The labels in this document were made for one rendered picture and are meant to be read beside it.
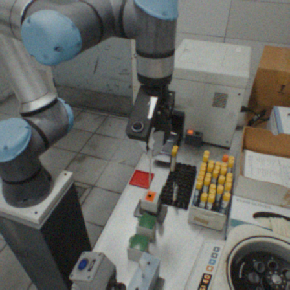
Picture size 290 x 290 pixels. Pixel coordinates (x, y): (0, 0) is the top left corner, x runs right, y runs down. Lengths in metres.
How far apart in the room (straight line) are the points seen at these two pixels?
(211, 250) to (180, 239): 0.10
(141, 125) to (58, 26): 0.22
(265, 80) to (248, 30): 0.95
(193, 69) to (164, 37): 0.45
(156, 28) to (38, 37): 0.19
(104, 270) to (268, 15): 1.96
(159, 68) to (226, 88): 0.46
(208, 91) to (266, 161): 0.30
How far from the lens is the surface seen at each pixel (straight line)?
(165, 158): 0.93
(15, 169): 0.78
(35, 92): 0.81
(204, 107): 0.98
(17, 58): 0.79
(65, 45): 0.42
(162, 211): 0.81
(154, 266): 0.63
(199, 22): 2.25
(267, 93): 1.36
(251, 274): 0.65
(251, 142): 0.98
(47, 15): 0.43
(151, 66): 0.51
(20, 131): 0.76
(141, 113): 0.52
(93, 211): 1.94
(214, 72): 0.92
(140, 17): 0.49
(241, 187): 0.79
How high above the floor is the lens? 1.54
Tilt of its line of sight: 41 degrees down
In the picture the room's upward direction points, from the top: straight up
